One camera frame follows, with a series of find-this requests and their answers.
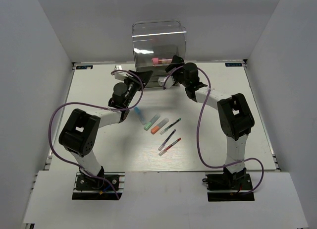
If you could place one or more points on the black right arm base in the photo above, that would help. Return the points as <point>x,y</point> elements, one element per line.
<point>220,190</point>

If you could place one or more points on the orange capped highlighter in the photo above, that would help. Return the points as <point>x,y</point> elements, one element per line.
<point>156,128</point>

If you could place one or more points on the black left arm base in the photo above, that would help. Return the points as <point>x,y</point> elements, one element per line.
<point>98,190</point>

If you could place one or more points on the green capped highlighter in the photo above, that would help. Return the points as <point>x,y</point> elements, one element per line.
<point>148,125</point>

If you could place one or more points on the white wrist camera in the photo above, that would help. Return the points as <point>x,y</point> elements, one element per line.
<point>166,82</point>
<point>119,73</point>

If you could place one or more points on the pink red stationery pack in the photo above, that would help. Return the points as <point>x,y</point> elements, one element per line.
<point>160,61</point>

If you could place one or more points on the purple gel pen refill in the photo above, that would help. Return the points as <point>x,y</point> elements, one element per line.
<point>166,140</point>

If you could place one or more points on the green gel pen refill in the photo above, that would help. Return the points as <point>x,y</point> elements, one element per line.
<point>170,126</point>

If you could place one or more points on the right blue table label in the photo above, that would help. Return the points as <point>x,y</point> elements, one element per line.
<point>233,64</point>

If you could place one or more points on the red gel pen refill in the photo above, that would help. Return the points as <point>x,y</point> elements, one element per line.
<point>168,147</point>

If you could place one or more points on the left blue table label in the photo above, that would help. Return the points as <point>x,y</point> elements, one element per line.
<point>84,67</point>

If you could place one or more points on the blue table label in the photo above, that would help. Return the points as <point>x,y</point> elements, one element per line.
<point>84,67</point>
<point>233,64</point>

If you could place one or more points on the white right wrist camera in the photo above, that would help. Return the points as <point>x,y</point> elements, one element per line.
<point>166,82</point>

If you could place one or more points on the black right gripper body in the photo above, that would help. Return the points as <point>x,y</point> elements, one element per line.
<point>178,75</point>

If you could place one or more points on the clear acrylic drawer organizer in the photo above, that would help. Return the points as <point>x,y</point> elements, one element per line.
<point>162,39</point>

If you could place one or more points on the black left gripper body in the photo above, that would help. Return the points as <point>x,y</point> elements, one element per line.
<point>133,85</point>

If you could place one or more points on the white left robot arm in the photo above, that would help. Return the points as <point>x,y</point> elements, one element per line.
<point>79,133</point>

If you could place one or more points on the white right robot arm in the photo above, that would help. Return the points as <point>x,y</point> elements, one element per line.
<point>236,119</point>

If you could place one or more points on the blue capped highlighter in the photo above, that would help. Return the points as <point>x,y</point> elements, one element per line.
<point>140,115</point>

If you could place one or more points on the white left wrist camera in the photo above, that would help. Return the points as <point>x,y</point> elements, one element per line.
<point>119,73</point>

